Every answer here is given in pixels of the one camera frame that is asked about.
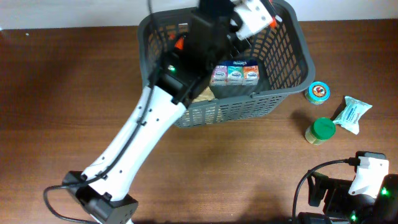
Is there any Kleenex tissue multipack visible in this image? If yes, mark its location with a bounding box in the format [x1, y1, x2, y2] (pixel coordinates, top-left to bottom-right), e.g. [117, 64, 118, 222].
[210, 60, 260, 86]

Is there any beige powder pouch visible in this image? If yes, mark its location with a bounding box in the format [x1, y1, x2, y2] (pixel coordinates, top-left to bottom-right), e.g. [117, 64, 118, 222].
[178, 86, 224, 127]

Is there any grey plastic shopping basket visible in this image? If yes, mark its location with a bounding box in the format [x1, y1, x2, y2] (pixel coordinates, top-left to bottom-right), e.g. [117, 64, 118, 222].
[137, 0, 315, 123]

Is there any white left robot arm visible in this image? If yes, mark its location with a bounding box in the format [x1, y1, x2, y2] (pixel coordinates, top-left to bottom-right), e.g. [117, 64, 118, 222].
[62, 1, 246, 223]

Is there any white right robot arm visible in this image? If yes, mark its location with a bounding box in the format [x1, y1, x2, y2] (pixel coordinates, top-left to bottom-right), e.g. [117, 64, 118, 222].
[295, 172, 397, 224]

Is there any green lid glass jar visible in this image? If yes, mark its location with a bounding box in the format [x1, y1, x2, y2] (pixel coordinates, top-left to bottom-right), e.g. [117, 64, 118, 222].
[305, 118, 336, 145]

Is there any light green wipes packet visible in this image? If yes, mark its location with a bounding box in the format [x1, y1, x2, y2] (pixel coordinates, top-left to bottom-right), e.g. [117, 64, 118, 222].
[333, 96, 373, 135]

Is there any blue rooster tin can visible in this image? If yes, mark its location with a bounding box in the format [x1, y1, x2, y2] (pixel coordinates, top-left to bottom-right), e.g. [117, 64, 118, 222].
[305, 82, 330, 105]

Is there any black right camera cable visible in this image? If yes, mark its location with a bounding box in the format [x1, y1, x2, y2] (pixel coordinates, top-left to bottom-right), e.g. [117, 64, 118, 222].
[291, 157, 361, 224]

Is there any black camera cable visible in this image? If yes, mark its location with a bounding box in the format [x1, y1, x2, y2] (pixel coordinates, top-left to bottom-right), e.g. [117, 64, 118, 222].
[42, 0, 165, 224]
[291, 157, 361, 224]

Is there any black left camera cable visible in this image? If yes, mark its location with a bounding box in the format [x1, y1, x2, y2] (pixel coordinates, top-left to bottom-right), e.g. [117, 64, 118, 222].
[42, 0, 165, 224]

